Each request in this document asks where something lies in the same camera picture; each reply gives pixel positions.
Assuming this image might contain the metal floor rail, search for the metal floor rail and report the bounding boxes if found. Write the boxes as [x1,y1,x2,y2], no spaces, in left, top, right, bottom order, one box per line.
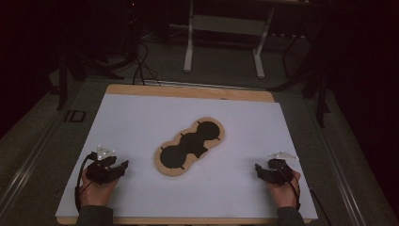
[0,112,65,219]
[301,92,370,226]

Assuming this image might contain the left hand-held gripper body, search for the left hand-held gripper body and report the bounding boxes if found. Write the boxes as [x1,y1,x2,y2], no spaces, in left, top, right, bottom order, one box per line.
[86,144,121,186]

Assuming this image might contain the wooden triple round photo frame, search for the wooden triple round photo frame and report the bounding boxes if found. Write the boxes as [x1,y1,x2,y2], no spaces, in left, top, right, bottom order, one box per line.
[153,116,227,178]

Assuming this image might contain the white table mat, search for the white table mat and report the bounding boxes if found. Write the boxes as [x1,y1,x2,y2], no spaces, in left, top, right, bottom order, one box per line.
[55,93,319,220]

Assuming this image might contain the white metal desk frame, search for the white metal desk frame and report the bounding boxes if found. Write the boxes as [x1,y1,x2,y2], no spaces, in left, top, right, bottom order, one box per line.
[183,0,278,80]

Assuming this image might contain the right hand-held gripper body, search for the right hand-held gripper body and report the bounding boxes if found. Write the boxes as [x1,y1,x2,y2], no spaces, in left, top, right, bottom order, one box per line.
[265,151,299,186]

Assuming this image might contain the person's left hand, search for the person's left hand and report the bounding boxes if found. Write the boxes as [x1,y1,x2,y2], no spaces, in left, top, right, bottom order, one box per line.
[78,169,120,209]

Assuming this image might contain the black stand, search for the black stand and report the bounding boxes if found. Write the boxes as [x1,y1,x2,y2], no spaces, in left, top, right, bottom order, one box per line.
[56,51,126,111]
[266,29,333,129]

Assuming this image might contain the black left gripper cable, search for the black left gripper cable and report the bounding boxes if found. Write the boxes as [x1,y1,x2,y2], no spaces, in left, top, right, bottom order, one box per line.
[73,152,99,214]

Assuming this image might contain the person's right hand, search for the person's right hand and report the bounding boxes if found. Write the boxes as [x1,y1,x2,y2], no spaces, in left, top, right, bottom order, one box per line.
[265,169,303,210]

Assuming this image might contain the black floor cables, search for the black floor cables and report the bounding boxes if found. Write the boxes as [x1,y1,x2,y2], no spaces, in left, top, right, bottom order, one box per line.
[131,39,163,88]

